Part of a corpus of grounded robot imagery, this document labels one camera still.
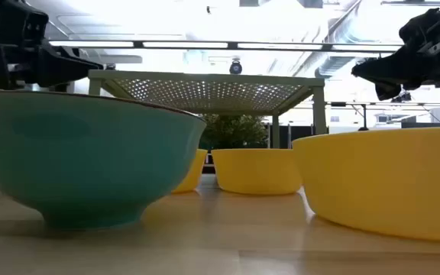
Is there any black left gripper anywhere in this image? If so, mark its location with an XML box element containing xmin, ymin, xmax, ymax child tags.
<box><xmin>0</xmin><ymin>40</ymin><xmax>105</xmax><ymax>92</ymax></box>

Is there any yellow plastic bowl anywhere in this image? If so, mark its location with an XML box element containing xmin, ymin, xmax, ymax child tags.
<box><xmin>171</xmin><ymin>148</ymin><xmax>209</xmax><ymax>194</ymax></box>
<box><xmin>291</xmin><ymin>127</ymin><xmax>440</xmax><ymax>243</ymax></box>
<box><xmin>211</xmin><ymin>147</ymin><xmax>303</xmax><ymax>196</ymax></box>

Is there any teal bowl with floral interior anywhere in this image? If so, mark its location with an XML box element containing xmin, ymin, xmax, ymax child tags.
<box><xmin>0</xmin><ymin>90</ymin><xmax>208</xmax><ymax>231</ymax></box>

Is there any black ceiling spotlight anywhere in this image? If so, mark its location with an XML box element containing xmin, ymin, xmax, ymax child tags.
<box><xmin>390</xmin><ymin>91</ymin><xmax>413</xmax><ymax>103</ymax></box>

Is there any overhead light bar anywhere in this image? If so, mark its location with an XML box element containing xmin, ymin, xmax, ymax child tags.
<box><xmin>47</xmin><ymin>39</ymin><xmax>404</xmax><ymax>53</ymax></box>

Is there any black computer monitor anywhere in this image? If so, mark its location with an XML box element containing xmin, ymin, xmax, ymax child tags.
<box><xmin>401</xmin><ymin>121</ymin><xmax>440</xmax><ymax>129</ymax></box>

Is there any black room divider panel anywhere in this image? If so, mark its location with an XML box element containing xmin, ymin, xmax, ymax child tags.
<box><xmin>267</xmin><ymin>124</ymin><xmax>330</xmax><ymax>150</ymax></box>

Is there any green perforated metal shelf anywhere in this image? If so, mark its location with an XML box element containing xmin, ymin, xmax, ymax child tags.
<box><xmin>87</xmin><ymin>69</ymin><xmax>328</xmax><ymax>150</ymax></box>

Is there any artificial plant in black pot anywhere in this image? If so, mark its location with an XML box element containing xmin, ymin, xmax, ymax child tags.
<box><xmin>199</xmin><ymin>113</ymin><xmax>270</xmax><ymax>150</ymax></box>

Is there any background rig frame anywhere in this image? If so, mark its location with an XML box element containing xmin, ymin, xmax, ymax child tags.
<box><xmin>328</xmin><ymin>101</ymin><xmax>440</xmax><ymax>132</ymax></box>

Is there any silver ceiling air duct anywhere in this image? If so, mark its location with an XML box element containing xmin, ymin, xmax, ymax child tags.
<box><xmin>294</xmin><ymin>0</ymin><xmax>404</xmax><ymax>79</ymax></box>

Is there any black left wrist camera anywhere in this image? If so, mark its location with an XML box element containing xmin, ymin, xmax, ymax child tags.
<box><xmin>0</xmin><ymin>0</ymin><xmax>50</xmax><ymax>47</ymax></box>

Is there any black overhead camera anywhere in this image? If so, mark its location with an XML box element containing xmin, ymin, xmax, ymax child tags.
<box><xmin>228</xmin><ymin>57</ymin><xmax>243</xmax><ymax>76</ymax></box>

